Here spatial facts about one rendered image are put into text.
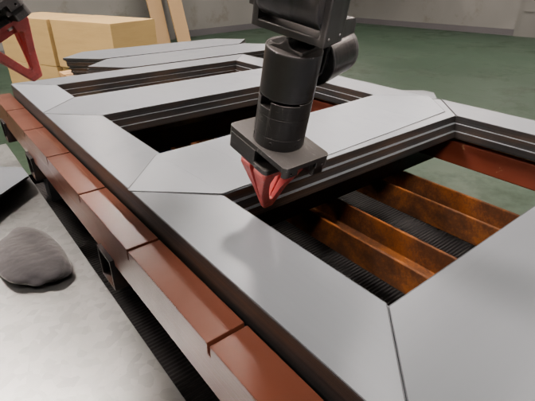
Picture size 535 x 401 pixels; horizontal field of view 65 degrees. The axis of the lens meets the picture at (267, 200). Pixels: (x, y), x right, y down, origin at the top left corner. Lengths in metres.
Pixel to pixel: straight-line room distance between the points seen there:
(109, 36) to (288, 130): 2.79
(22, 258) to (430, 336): 0.62
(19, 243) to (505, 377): 0.72
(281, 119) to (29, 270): 0.48
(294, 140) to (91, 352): 0.38
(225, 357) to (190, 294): 0.09
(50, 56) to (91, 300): 3.12
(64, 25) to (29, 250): 2.83
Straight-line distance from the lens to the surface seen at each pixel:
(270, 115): 0.44
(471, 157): 0.95
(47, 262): 0.76
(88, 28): 3.32
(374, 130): 0.81
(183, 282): 0.46
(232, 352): 0.38
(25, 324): 0.70
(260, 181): 0.48
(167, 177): 0.61
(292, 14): 0.40
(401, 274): 0.68
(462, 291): 0.43
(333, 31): 0.41
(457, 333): 0.39
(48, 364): 0.63
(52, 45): 3.67
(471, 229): 0.85
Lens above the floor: 1.11
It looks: 28 degrees down
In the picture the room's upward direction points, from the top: straight up
